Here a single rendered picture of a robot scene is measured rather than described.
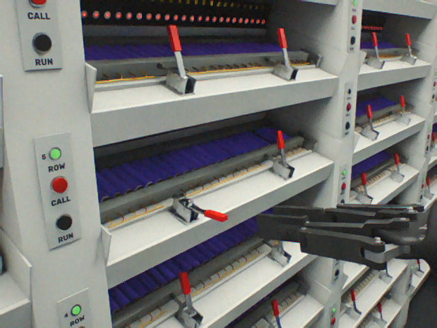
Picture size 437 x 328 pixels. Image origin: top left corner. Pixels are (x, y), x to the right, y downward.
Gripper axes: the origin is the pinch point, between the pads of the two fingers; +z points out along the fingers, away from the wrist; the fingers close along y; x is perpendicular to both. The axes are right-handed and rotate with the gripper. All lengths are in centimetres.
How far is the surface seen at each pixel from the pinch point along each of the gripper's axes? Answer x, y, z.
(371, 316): -72, 98, 35
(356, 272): -38, 65, 24
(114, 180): 6.3, -5.5, 26.9
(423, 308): -89, 140, 30
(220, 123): 10.9, 25.1, 31.2
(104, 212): 3.4, -11.5, 21.5
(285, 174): -0.2, 25.8, 17.1
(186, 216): -0.1, -0.9, 17.3
